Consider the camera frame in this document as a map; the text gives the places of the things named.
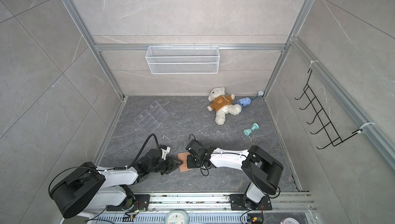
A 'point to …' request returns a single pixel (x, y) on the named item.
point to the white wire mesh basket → (183, 60)
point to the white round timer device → (176, 217)
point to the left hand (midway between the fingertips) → (182, 161)
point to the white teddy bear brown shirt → (222, 104)
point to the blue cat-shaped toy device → (244, 101)
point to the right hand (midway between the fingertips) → (188, 162)
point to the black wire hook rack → (327, 126)
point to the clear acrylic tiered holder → (152, 117)
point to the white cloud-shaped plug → (260, 93)
